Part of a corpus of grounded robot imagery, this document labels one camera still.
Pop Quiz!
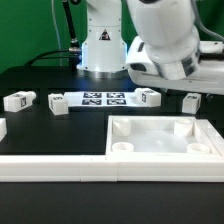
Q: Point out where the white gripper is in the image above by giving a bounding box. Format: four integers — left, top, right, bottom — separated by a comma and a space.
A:
126, 36, 224, 95

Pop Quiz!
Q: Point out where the white square tabletop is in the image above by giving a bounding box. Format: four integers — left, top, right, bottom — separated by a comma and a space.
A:
106, 116, 222, 157

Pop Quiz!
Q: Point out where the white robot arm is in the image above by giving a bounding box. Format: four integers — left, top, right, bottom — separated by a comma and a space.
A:
77, 0, 224, 95

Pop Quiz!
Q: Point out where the white obstacle right bar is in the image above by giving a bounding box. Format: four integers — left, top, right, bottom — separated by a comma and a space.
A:
198, 119, 224, 157

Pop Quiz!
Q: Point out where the white obstacle bar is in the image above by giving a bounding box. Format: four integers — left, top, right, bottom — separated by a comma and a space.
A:
198, 119, 224, 157
0, 118, 7, 142
0, 156, 224, 182

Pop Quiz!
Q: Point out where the white obstacle front bar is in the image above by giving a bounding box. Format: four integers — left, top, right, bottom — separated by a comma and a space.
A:
0, 156, 224, 182

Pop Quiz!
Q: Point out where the white fiducial marker sheet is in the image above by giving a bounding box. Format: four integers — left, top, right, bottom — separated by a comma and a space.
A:
64, 92, 140, 107

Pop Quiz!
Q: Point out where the white obstacle left bar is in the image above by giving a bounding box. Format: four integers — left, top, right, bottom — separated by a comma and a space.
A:
0, 118, 7, 142

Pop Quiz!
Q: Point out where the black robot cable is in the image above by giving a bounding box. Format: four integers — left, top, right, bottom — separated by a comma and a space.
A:
23, 0, 82, 67

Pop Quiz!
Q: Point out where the grey thin cable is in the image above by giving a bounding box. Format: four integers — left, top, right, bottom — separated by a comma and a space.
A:
50, 0, 64, 67

